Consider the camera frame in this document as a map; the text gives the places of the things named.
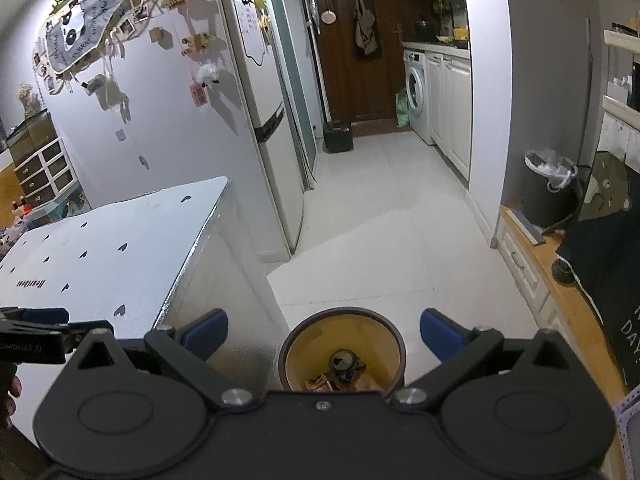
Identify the green plastic bag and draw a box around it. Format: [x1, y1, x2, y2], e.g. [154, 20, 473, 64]
[394, 87, 412, 129]

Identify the white bin liner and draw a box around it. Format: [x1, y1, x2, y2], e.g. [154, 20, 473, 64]
[524, 148, 579, 192]

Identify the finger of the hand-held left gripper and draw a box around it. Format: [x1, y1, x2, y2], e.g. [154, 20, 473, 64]
[0, 307, 114, 351]

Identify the red snack wrapper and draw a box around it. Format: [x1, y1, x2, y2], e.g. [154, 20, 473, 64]
[304, 372, 336, 394]

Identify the white sheet on refrigerator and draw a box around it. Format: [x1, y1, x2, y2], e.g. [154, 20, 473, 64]
[233, 0, 267, 67]

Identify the black floor crate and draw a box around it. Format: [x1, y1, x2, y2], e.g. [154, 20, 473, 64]
[322, 120, 355, 155]

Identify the blue drink can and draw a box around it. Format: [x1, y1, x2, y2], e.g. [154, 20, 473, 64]
[327, 349, 369, 391]

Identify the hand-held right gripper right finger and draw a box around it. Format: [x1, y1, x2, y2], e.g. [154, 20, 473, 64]
[392, 308, 584, 413]

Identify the grey flat tray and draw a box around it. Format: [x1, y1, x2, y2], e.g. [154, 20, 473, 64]
[505, 206, 545, 247]

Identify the dark wooden door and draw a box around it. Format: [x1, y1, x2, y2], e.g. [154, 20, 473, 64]
[300, 0, 406, 124]

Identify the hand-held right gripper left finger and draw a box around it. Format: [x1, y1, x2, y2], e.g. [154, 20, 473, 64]
[70, 308, 259, 413]

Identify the white perforated strip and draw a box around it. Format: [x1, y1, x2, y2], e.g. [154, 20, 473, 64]
[607, 384, 640, 480]

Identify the white shelf unit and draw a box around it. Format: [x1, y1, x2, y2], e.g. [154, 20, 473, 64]
[597, 22, 640, 161]

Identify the white kitchen cabinet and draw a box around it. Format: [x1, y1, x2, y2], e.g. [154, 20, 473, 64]
[425, 42, 472, 181]

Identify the white refrigerator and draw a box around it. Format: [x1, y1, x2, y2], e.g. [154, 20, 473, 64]
[217, 0, 307, 264]

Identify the panda print wall banner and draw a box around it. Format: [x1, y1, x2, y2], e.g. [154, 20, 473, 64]
[43, 0, 129, 75]

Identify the dried flower bunch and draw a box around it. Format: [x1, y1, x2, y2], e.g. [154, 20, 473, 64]
[16, 82, 42, 111]

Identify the person's left hand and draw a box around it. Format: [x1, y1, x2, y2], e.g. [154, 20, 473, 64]
[0, 363, 24, 431]

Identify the frosted glass sliding door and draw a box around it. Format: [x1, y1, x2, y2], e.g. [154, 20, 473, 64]
[255, 0, 321, 194]

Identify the small black round object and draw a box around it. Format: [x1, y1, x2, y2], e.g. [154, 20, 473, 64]
[551, 258, 576, 284]

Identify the white washing machine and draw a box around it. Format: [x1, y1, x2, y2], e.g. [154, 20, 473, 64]
[402, 48, 434, 147]

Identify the grey trash can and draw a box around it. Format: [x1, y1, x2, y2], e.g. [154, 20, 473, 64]
[522, 148, 581, 229]

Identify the brown hanging tote bag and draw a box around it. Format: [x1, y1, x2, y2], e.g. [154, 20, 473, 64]
[352, 0, 377, 59]

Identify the black printed cloth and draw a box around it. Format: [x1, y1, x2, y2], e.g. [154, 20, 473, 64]
[555, 149, 640, 387]

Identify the dark and white drawer chest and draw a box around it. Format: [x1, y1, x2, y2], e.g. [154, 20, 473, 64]
[4, 108, 80, 211]

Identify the white drawer cabinet wood top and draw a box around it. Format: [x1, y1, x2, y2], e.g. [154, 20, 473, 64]
[492, 204, 631, 397]

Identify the wooden wall figure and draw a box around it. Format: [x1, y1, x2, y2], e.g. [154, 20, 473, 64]
[182, 33, 214, 56]

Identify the brown trash bin yellow inside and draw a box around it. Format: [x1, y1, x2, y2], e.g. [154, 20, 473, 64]
[277, 307, 406, 396]

